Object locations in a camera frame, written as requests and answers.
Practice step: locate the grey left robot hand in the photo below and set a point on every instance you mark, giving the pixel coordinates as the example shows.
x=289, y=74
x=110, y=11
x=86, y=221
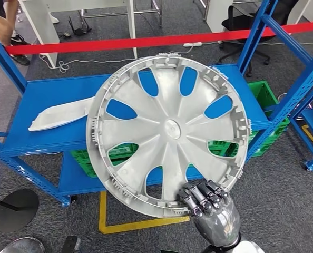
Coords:
x=71, y=245

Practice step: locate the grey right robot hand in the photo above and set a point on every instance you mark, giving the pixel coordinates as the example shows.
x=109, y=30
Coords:
x=216, y=220

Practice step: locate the grey plastic wheel hubcap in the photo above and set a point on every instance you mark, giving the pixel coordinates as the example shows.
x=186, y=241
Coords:
x=172, y=129

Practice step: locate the white plastic trim part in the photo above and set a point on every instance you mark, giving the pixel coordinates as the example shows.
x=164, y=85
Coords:
x=56, y=115

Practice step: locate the chrome round base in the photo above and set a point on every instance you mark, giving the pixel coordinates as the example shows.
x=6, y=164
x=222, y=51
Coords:
x=22, y=246

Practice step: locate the chrome stanchion base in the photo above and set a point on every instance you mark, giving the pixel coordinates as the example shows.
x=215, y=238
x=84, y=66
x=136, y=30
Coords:
x=299, y=117

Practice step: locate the white power strip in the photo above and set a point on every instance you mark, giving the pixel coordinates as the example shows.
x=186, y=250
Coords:
x=191, y=44

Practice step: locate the black office chair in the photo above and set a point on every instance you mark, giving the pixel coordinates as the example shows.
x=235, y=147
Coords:
x=235, y=22

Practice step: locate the white partition desk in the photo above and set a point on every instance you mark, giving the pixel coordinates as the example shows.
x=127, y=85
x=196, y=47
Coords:
x=219, y=15

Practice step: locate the black power adapter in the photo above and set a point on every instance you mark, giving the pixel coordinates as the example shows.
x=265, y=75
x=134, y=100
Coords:
x=66, y=35

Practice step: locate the red barrier belt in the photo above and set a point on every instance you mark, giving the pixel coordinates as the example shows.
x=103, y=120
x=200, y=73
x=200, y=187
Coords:
x=119, y=43

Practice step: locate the person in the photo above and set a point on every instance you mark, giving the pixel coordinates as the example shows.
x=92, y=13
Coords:
x=0, y=28

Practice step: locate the black round base plate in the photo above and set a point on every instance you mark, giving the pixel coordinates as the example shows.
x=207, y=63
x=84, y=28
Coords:
x=16, y=213

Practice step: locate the steel table frame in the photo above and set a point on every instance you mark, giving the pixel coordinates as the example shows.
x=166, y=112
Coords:
x=160, y=14

